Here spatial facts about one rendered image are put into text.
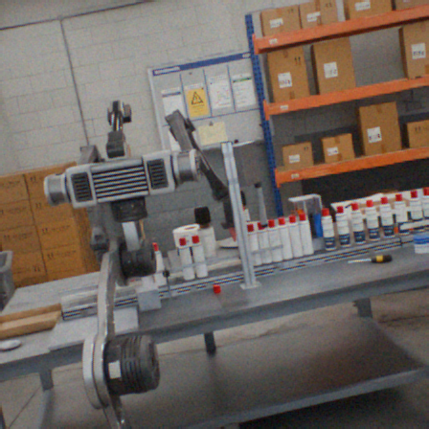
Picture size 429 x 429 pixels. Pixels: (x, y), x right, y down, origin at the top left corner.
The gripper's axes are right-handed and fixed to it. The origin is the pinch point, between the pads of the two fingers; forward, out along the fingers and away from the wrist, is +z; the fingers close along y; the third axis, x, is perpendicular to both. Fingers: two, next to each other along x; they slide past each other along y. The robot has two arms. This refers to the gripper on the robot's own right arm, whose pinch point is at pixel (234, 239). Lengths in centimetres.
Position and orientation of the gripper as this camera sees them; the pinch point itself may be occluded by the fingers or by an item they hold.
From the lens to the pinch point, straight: 314.4
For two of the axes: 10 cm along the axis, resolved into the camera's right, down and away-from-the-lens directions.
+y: -9.8, 1.8, -1.0
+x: 1.3, 1.3, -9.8
